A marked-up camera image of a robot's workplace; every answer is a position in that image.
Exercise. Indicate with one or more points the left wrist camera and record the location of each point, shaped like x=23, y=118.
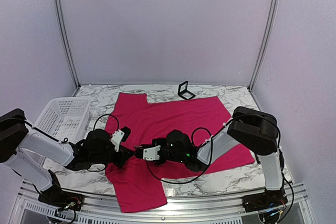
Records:
x=119, y=136

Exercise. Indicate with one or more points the aluminium corner post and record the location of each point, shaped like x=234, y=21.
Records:
x=66, y=44
x=264, y=43

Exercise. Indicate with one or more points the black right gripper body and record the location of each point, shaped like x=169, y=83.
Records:
x=179, y=157

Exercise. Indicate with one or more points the white plastic basket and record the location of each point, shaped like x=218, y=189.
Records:
x=65, y=118

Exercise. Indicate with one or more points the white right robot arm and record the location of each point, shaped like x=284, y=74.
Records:
x=255, y=130

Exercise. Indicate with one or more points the aluminium right corner post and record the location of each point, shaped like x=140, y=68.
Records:
x=264, y=43

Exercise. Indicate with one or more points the black brooch box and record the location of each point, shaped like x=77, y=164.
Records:
x=183, y=91

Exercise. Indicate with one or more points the aluminium front frame rail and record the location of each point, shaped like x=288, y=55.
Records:
x=217, y=208

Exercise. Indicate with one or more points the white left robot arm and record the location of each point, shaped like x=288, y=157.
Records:
x=20, y=140

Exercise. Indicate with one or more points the aluminium left corner post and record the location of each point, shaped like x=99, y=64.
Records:
x=66, y=44

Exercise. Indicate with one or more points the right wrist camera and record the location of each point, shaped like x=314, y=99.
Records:
x=150, y=154

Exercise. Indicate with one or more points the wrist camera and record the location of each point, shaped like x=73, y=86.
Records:
x=150, y=154
x=119, y=136

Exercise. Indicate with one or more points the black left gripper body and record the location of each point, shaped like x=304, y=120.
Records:
x=97, y=159

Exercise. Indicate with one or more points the magenta t-shirt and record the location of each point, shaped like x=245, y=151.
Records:
x=137, y=184

